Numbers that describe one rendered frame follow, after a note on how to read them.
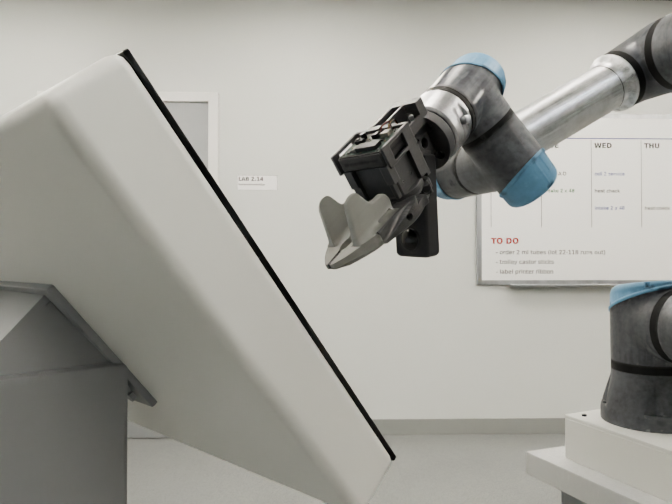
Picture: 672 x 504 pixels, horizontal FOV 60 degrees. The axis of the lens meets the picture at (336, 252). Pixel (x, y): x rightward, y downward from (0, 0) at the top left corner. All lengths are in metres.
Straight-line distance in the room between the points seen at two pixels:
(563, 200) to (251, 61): 2.18
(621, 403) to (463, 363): 2.85
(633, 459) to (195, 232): 0.84
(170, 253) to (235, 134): 3.54
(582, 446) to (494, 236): 2.84
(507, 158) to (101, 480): 0.55
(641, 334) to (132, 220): 0.86
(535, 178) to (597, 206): 3.36
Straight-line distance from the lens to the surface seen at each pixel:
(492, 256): 3.84
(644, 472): 1.02
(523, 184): 0.75
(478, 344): 3.88
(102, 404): 0.49
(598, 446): 1.07
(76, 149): 0.28
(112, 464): 0.50
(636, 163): 4.25
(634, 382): 1.06
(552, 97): 0.97
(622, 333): 1.06
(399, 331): 3.76
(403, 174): 0.59
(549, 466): 1.11
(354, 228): 0.55
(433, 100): 0.68
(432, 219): 0.65
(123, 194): 0.29
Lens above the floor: 1.10
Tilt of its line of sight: 1 degrees up
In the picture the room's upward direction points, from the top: straight up
